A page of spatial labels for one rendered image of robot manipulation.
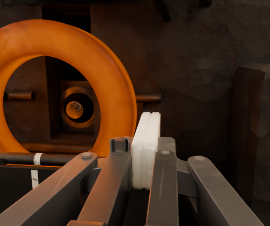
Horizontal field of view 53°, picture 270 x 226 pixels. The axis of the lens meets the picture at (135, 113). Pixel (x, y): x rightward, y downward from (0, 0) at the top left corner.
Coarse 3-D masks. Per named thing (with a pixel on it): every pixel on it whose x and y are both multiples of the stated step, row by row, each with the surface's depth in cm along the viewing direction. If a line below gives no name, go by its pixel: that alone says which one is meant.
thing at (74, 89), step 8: (64, 80) 38; (72, 80) 38; (80, 80) 38; (64, 88) 38; (72, 88) 38; (80, 88) 37; (88, 88) 38; (64, 96) 38; (64, 112) 38; (64, 120) 39; (88, 120) 38; (64, 128) 39; (72, 128) 39; (80, 128) 39; (88, 128) 39
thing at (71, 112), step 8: (72, 96) 37; (80, 96) 37; (88, 96) 37; (64, 104) 37; (72, 104) 36; (80, 104) 36; (88, 104) 37; (72, 112) 36; (80, 112) 36; (88, 112) 37; (72, 120) 38; (80, 120) 37
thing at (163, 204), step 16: (160, 160) 15; (176, 160) 15; (160, 176) 13; (176, 176) 13; (160, 192) 12; (176, 192) 12; (160, 208) 11; (176, 208) 11; (160, 224) 10; (176, 224) 10
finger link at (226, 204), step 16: (192, 160) 15; (208, 160) 15; (192, 176) 14; (208, 176) 13; (208, 192) 12; (224, 192) 12; (192, 208) 14; (208, 208) 12; (224, 208) 11; (240, 208) 11; (208, 224) 12; (224, 224) 10; (240, 224) 10; (256, 224) 10
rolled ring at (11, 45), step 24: (24, 24) 25; (48, 24) 25; (0, 48) 26; (24, 48) 26; (48, 48) 25; (72, 48) 25; (96, 48) 25; (0, 72) 27; (96, 72) 25; (120, 72) 25; (0, 96) 30; (120, 96) 25; (0, 120) 30; (120, 120) 26; (0, 144) 28; (96, 144) 27
